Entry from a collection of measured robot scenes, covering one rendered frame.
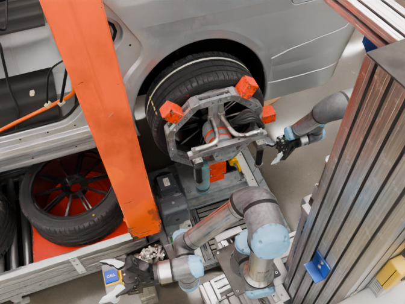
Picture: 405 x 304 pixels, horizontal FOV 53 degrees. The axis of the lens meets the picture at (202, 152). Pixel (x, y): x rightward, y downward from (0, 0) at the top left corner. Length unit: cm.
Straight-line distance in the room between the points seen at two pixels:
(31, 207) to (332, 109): 178
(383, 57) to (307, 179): 232
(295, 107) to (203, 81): 168
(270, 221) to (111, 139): 70
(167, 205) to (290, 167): 111
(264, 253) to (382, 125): 56
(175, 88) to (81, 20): 93
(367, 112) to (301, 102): 273
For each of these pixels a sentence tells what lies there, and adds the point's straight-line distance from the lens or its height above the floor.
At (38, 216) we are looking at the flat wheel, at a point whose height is 50.
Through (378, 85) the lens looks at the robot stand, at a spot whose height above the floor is 199.
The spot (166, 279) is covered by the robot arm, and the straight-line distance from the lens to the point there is 141.
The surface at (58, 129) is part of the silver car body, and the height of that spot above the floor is 94.
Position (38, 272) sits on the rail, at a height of 35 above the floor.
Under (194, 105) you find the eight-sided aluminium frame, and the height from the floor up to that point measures 111.
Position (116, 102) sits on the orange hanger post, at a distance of 145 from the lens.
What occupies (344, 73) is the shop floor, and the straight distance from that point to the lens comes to 400.
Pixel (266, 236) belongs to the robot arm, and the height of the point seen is 146.
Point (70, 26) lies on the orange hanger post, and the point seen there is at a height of 187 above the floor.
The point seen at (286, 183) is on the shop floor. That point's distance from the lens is 308.
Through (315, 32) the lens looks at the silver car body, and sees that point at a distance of 237.
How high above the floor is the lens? 255
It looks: 52 degrees down
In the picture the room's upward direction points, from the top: 3 degrees counter-clockwise
